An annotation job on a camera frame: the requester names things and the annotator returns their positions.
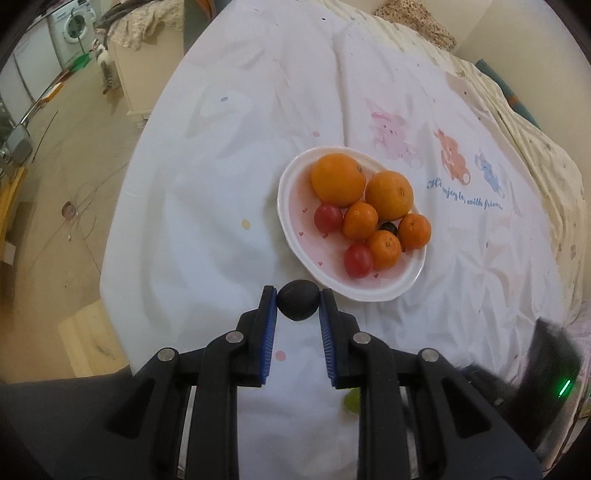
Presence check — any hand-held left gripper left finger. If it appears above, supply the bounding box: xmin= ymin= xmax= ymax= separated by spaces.
xmin=90 ymin=285 xmax=279 ymax=480

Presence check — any white low cabinet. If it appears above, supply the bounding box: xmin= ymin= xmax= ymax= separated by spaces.
xmin=9 ymin=44 xmax=61 ymax=104

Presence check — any red cherry tomato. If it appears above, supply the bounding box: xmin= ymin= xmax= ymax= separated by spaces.
xmin=344 ymin=244 xmax=374 ymax=279
xmin=314 ymin=204 xmax=344 ymax=233

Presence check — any light wooden board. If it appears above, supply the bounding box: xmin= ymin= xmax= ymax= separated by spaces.
xmin=58 ymin=298 xmax=132 ymax=384

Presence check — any teal cushion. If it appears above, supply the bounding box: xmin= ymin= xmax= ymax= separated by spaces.
xmin=475 ymin=58 xmax=541 ymax=130

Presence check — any pale yellow blanket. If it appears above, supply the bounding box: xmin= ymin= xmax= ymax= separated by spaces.
xmin=323 ymin=0 xmax=587 ymax=324

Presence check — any white washing machine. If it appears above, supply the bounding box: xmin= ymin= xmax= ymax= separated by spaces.
xmin=48 ymin=0 xmax=95 ymax=56

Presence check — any cream wooden cabinet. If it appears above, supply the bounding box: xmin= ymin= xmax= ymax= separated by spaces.
xmin=112 ymin=28 xmax=185 ymax=121

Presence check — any large orange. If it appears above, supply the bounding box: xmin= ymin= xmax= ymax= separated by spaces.
xmin=310 ymin=153 xmax=367 ymax=208
xmin=366 ymin=171 xmax=414 ymax=221

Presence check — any striped cat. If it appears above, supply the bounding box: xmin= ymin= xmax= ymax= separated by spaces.
xmin=95 ymin=41 xmax=117 ymax=95

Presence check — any white oval plate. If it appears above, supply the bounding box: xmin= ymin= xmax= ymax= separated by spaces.
xmin=277 ymin=147 xmax=428 ymax=303

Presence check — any grey metal box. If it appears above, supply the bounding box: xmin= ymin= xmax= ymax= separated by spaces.
xmin=2 ymin=126 xmax=33 ymax=164

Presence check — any cream floral cloth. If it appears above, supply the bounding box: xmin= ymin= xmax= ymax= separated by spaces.
xmin=108 ymin=4 xmax=183 ymax=49

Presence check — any leopard print pillow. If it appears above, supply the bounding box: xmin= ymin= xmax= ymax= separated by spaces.
xmin=373 ymin=0 xmax=458 ymax=51

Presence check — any yellow wooden furniture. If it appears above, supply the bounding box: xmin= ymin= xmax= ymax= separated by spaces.
xmin=0 ymin=164 xmax=28 ymax=264

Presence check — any dark grey clothing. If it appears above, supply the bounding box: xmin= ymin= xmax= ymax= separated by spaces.
xmin=0 ymin=364 xmax=139 ymax=480

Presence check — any white printed blanket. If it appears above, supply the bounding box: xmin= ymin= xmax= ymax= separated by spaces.
xmin=99 ymin=0 xmax=578 ymax=480

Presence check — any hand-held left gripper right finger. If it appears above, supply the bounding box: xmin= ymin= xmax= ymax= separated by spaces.
xmin=318 ymin=289 xmax=543 ymax=480

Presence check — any small tangerine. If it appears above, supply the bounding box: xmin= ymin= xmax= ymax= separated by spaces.
xmin=342 ymin=202 xmax=379 ymax=240
xmin=366 ymin=229 xmax=402 ymax=271
xmin=398 ymin=213 xmax=432 ymax=251

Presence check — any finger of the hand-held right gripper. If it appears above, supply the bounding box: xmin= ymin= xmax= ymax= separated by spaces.
xmin=461 ymin=366 xmax=521 ymax=412

